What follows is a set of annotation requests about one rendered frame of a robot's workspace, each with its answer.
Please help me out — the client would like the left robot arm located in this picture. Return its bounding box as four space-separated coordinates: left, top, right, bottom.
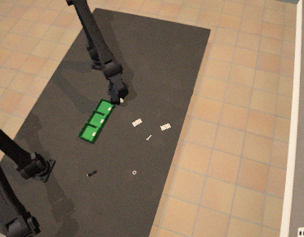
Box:
66 0 129 105

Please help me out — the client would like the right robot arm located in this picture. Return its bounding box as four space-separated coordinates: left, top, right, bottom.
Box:
0 129 56 237

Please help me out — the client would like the green rack of bins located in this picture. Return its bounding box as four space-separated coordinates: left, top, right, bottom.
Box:
78 98 116 144

